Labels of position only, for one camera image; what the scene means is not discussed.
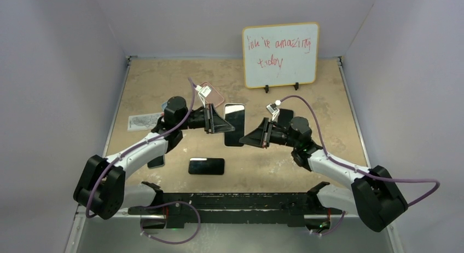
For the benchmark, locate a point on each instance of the whiteboard with red writing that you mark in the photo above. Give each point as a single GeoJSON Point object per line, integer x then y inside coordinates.
{"type": "Point", "coordinates": [280, 55]}

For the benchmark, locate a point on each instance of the white printed card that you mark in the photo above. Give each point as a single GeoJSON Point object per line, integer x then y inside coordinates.
{"type": "Point", "coordinates": [143, 121]}

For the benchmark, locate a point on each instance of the green-edged phone at left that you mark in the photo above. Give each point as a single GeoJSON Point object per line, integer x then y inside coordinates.
{"type": "Point", "coordinates": [156, 162]}

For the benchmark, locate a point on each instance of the aluminium frame rail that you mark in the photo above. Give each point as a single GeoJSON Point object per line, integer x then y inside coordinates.
{"type": "Point", "coordinates": [123, 234]}

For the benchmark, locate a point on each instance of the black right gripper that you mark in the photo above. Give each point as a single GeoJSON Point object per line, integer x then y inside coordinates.
{"type": "Point", "coordinates": [258, 137]}

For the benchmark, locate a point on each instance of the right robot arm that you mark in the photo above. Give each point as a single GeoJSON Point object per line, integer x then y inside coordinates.
{"type": "Point", "coordinates": [369, 193]}

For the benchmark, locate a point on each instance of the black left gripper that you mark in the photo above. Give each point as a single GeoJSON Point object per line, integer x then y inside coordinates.
{"type": "Point", "coordinates": [216, 124]}

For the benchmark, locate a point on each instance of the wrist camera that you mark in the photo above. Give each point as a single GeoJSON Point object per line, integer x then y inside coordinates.
{"type": "Point", "coordinates": [274, 110]}
{"type": "Point", "coordinates": [203, 91]}

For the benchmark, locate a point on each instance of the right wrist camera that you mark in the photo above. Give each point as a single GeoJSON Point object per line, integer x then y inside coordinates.
{"type": "Point", "coordinates": [274, 110]}

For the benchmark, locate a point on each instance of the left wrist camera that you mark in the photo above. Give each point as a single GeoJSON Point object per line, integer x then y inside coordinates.
{"type": "Point", "coordinates": [203, 91]}

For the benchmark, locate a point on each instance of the pink phone case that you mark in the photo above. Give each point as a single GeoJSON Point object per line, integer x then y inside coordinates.
{"type": "Point", "coordinates": [215, 98]}

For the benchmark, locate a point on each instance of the black phone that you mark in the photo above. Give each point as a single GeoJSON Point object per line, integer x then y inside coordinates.
{"type": "Point", "coordinates": [206, 166]}

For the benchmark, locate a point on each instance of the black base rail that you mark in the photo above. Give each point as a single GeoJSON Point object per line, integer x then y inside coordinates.
{"type": "Point", "coordinates": [294, 209]}

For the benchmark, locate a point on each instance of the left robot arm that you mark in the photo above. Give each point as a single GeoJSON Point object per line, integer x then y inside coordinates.
{"type": "Point", "coordinates": [101, 188]}

